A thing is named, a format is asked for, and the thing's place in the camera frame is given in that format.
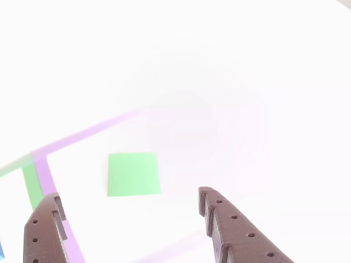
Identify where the green square frame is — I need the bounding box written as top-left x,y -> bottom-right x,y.
0,155 -> 44,211

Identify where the purple square frame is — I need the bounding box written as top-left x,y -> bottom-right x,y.
31,108 -> 209,263

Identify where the green cube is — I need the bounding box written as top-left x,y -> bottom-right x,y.
106,152 -> 162,197

